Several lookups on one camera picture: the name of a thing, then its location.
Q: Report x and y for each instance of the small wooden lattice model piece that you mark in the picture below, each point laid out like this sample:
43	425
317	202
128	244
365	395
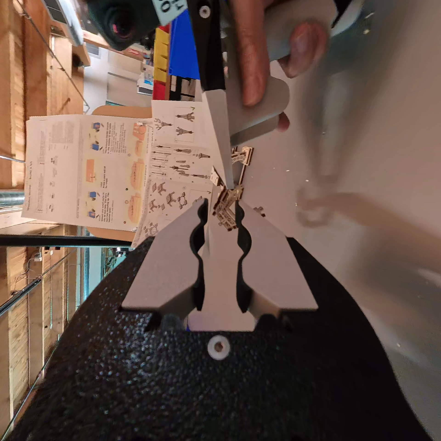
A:
225	210

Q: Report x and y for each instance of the instruction sheet with tower drawings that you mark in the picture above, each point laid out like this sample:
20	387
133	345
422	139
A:
172	137

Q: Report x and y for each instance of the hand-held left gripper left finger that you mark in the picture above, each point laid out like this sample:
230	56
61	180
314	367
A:
162	272

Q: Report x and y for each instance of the small wooden model part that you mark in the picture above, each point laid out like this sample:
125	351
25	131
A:
215	176

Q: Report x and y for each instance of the white ceiling unit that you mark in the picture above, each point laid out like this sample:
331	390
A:
65	17

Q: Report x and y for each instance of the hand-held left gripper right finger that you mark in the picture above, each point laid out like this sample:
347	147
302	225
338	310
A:
279	272

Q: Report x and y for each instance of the wooden tower base model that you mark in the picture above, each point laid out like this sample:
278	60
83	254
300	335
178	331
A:
245	155

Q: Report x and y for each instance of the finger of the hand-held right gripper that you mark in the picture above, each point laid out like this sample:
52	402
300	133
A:
220	137

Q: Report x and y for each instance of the person's right hand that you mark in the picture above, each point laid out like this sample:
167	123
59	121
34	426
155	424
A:
251	51

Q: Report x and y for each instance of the blue red yellow printed box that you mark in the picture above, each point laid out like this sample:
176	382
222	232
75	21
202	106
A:
182	51

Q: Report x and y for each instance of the spiral metal duct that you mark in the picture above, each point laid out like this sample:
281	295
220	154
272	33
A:
12	198

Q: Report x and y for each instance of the white carton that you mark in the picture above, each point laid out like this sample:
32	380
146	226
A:
145	79

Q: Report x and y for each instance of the tiny wooden model part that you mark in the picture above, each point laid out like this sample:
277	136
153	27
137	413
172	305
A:
259	211

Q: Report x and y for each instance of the instruction sheet with orange pictures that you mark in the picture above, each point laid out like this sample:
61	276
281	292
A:
69	172

